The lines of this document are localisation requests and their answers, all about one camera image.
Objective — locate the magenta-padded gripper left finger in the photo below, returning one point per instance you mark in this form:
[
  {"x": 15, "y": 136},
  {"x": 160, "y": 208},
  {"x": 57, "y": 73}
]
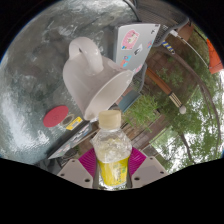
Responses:
[{"x": 75, "y": 173}]

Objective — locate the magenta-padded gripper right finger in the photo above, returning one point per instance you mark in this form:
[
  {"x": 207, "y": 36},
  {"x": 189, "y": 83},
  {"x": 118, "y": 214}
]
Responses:
[{"x": 148, "y": 171}]

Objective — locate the yellow-labelled clear drink bottle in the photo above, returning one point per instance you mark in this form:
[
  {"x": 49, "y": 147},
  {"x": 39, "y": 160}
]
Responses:
[{"x": 111, "y": 160}]

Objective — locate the dark-trunk branching tree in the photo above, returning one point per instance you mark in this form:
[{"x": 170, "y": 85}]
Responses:
[{"x": 186, "y": 146}]

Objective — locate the yellow square card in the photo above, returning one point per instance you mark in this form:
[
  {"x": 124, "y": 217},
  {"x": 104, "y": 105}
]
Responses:
[{"x": 74, "y": 123}]

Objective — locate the flat round red coaster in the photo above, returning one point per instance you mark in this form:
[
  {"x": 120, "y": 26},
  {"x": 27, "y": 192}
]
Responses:
[{"x": 55, "y": 116}]

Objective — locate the white ceramic mug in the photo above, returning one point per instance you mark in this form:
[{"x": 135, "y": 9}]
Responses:
[{"x": 90, "y": 83}]

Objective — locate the blue yellow striped cone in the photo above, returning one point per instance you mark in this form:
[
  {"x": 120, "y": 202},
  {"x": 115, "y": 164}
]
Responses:
[{"x": 168, "y": 47}]

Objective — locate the silver laptop with stickers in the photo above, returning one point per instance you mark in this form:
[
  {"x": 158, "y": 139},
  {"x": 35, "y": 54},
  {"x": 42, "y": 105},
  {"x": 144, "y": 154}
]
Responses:
[{"x": 136, "y": 43}]

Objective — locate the white umbrella base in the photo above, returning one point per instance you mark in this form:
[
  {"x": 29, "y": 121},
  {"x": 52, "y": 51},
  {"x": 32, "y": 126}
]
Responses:
[{"x": 175, "y": 33}]

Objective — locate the wooden lamp post with globe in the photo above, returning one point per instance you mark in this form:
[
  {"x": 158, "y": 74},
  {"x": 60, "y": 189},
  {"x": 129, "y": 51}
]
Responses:
[{"x": 163, "y": 86}]

